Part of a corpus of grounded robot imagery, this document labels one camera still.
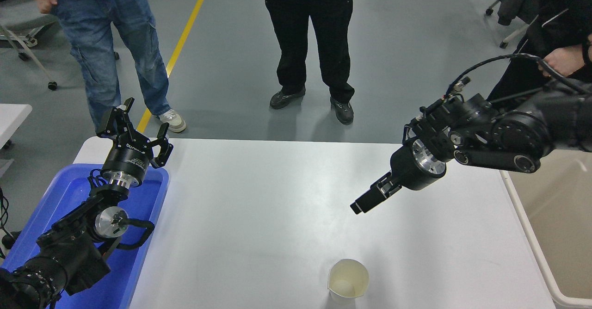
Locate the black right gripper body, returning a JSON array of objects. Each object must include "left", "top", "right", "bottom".
[{"left": 391, "top": 142, "right": 447, "bottom": 192}]

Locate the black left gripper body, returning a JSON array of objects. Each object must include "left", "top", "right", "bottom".
[{"left": 102, "top": 141, "right": 152, "bottom": 180}]

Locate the white paper cup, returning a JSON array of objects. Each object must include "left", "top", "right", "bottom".
[{"left": 327, "top": 259, "right": 370, "bottom": 303}]

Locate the large pale dustbin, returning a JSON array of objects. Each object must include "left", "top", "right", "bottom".
[{"left": 499, "top": 149, "right": 592, "bottom": 309}]

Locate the hand of tracksuit person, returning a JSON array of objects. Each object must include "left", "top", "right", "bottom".
[{"left": 539, "top": 45, "right": 586, "bottom": 77}]

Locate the blue plastic tray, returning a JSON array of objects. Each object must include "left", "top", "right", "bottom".
[{"left": 0, "top": 163, "right": 169, "bottom": 309}]

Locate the person in blue jeans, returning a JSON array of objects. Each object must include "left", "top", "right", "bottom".
[{"left": 14, "top": 0, "right": 187, "bottom": 134}]

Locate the small white side table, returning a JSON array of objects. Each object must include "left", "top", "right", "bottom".
[{"left": 0, "top": 104, "right": 33, "bottom": 150}]

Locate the grey wheeled office chair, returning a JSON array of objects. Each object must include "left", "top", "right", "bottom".
[{"left": 0, "top": 0, "right": 120, "bottom": 91}]

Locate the white-legged wheeled chair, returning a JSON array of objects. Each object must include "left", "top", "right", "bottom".
[{"left": 485, "top": 0, "right": 529, "bottom": 49}]

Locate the person in black trousers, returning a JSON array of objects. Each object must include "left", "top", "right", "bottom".
[{"left": 257, "top": 0, "right": 356, "bottom": 125}]

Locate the person in black tracksuit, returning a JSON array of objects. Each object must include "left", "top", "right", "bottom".
[{"left": 486, "top": 0, "right": 592, "bottom": 111}]

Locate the black floor cable bundle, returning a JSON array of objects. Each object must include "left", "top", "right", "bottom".
[{"left": 0, "top": 186, "right": 22, "bottom": 260}]

